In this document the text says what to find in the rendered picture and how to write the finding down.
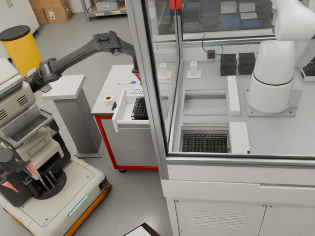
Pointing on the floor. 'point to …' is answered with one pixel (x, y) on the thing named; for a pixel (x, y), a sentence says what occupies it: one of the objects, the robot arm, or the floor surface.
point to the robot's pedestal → (77, 115)
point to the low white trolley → (137, 165)
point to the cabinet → (239, 218)
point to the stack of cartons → (51, 11)
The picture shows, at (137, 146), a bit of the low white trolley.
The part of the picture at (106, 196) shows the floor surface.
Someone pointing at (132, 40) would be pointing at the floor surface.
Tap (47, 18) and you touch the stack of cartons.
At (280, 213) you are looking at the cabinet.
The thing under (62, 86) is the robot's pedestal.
